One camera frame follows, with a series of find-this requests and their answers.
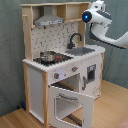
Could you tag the black toy faucet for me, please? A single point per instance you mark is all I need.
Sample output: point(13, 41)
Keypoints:
point(75, 38)

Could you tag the small steel toy pot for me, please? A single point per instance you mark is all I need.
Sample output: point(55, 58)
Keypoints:
point(47, 56)

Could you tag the grey range hood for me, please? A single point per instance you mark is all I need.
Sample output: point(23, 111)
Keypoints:
point(48, 18)

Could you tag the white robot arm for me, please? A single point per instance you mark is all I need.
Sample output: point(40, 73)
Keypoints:
point(99, 20)

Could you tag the wooden toy kitchen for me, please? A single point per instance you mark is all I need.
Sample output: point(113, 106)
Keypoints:
point(39, 78)

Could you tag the black toy stovetop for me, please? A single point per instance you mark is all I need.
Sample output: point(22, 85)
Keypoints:
point(59, 58)

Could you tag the white oven door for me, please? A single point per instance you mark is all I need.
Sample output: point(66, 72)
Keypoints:
point(63, 102)

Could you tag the white dishwasher door with handle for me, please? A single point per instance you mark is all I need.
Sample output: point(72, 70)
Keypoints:
point(90, 76)

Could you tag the grey toy sink basin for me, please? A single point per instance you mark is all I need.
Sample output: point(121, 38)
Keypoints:
point(79, 51)

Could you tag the red stove knob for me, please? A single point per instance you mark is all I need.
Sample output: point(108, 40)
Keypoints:
point(74, 69)
point(56, 75)

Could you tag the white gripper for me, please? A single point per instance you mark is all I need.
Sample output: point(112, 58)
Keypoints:
point(98, 5)

